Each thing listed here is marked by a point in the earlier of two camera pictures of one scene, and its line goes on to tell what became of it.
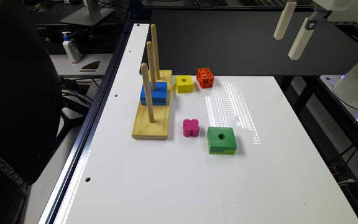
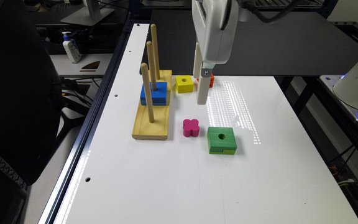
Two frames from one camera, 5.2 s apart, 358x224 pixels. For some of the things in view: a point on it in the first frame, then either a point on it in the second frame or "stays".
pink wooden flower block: (191, 127) stays
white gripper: (304, 36) → (214, 45)
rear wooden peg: (155, 51) stays
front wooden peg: (144, 66) stays
